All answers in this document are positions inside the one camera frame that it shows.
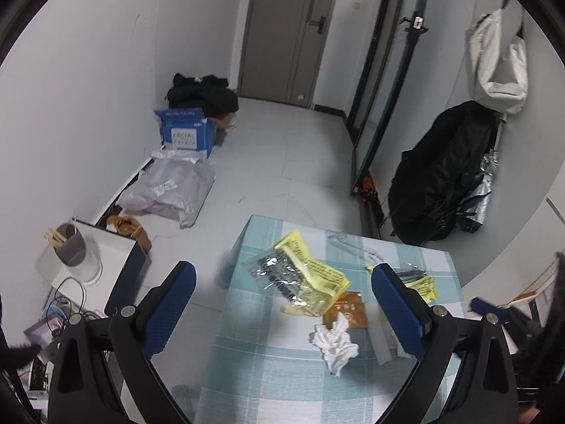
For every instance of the clear bag black print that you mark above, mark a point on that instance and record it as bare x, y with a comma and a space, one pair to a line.
410, 273
276, 267

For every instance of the clear plastic wrap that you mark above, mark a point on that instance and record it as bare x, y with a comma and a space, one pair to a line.
344, 240

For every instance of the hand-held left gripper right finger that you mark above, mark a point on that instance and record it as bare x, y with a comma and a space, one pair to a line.
399, 313

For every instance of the black framed glass door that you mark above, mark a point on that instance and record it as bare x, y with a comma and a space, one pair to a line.
388, 75

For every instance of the blue cardboard box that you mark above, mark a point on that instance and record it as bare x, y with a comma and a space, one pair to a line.
185, 134

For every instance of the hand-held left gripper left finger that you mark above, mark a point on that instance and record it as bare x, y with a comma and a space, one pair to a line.
170, 313

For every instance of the brown square wrapper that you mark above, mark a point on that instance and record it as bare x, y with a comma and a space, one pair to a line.
351, 307

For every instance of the silver folding umbrella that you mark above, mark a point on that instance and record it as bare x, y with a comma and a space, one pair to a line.
479, 198

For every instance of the small orange object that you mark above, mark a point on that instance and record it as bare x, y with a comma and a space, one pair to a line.
367, 186

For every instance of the black hanging backpack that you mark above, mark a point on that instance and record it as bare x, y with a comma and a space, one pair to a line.
432, 176

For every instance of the white tissue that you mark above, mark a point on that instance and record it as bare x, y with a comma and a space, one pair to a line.
333, 344

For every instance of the white topped storage box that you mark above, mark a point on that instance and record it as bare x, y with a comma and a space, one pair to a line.
114, 256

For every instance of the grey entrance door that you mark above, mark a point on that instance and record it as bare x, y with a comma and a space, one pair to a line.
282, 31

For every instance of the pile of black clothes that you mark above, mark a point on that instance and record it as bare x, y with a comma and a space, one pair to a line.
207, 97

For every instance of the brown paper bag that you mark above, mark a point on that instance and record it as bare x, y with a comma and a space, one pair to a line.
128, 227

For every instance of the white shoulder bag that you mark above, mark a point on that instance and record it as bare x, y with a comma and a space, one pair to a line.
499, 75

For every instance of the grey white chopstick holder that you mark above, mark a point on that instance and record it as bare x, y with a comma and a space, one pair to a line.
73, 247

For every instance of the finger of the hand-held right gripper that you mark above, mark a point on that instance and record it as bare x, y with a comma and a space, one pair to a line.
485, 308

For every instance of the bundle of wooden chopsticks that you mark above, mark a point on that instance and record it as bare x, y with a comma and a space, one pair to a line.
55, 235

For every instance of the brown cardboard box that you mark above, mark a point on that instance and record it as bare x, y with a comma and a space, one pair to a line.
225, 120

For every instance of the grey plastic mailer bag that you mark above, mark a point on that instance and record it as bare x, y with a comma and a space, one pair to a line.
172, 190

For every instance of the teal checkered tablecloth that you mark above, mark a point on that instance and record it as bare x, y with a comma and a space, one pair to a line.
273, 362

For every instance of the yellow plastic bag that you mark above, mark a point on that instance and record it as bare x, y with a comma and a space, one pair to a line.
322, 278
426, 291

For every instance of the clear plastic packaging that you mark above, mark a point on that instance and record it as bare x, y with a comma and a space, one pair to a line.
176, 157

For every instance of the printed cardboard box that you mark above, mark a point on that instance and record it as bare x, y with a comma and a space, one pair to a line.
42, 333

